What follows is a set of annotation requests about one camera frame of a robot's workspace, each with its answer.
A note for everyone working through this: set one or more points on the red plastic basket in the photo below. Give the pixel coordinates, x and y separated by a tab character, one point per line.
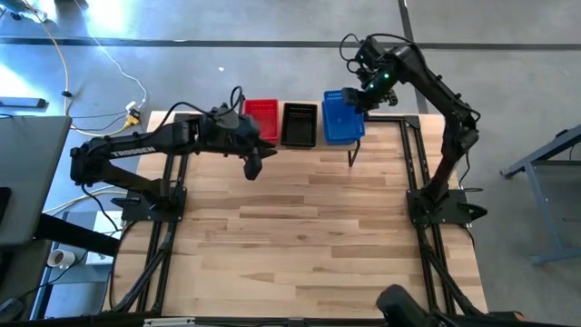
263	120

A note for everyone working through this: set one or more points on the white box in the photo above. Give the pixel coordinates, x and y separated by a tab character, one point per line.
106	222

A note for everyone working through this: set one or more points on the black plastic basket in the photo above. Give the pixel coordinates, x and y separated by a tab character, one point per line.
298	131

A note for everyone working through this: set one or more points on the yellow plug adapter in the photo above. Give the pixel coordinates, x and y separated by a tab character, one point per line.
132	120

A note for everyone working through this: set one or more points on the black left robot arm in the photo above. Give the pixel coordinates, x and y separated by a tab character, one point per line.
136	150

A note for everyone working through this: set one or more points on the black desk leg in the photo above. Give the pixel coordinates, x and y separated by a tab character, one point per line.
77	236

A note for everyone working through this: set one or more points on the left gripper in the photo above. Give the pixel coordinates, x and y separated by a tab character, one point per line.
231	141

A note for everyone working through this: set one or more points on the black metal rig frame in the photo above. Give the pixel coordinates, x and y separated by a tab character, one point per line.
412	122

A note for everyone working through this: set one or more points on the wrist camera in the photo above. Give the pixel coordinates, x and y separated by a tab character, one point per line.
367	50
224	115

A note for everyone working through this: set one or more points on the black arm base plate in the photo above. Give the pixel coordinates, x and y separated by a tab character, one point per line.
454	213
140	211

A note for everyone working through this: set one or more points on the blue plastic basket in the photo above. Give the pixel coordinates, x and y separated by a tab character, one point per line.
340	125

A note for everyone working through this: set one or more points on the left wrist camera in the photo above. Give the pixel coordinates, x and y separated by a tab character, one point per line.
224	115

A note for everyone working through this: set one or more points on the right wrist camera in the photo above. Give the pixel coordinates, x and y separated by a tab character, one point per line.
367	50

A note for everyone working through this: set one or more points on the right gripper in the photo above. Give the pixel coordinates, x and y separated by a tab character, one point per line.
379	84

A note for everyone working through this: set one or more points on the grey desk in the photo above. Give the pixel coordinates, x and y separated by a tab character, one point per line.
27	172

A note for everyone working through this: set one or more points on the grey-blue table frame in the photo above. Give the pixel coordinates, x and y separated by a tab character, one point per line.
535	156

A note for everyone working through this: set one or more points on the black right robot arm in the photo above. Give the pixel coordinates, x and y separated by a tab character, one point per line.
458	136

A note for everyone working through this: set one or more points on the black electronics box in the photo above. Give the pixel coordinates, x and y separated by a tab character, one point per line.
22	102

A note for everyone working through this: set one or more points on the white power plug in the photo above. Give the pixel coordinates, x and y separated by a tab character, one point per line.
130	105

